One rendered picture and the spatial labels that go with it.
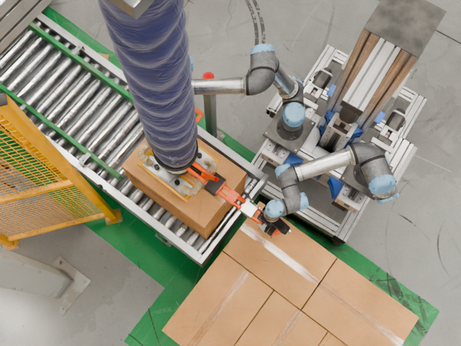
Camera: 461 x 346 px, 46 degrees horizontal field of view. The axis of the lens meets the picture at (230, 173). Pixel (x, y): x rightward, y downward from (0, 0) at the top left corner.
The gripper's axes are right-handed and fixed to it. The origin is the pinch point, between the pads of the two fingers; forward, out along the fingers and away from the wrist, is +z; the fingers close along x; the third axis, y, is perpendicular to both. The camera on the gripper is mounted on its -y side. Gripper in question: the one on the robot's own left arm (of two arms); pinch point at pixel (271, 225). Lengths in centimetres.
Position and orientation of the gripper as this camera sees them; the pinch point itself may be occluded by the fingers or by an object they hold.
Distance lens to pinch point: 272.6
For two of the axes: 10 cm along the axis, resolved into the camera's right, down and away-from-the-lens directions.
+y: -7.9, -6.0, 1.6
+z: -0.2, 2.8, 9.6
